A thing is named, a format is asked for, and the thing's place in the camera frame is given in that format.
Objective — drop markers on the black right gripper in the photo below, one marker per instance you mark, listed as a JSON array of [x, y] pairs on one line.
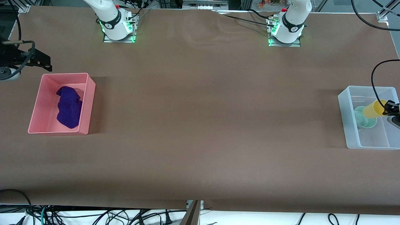
[[12, 55]]

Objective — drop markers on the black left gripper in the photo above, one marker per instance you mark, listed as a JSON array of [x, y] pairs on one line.
[[392, 107]]

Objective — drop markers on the yellow cup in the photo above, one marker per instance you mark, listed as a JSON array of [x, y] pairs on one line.
[[373, 109]]

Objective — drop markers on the green bowl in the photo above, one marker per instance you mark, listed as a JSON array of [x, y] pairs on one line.
[[364, 120]]

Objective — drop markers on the purple cloth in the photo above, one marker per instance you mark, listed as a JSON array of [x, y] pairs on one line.
[[69, 107]]

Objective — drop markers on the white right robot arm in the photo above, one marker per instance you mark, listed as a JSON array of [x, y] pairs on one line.
[[109, 15]]

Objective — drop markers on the translucent plastic bin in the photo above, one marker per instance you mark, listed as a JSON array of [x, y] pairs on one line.
[[372, 134]]

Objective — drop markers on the pink plastic bin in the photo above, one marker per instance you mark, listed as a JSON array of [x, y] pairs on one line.
[[47, 103]]

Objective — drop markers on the aluminium frame corner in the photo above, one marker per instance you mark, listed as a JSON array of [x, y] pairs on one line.
[[383, 15], [24, 8]]

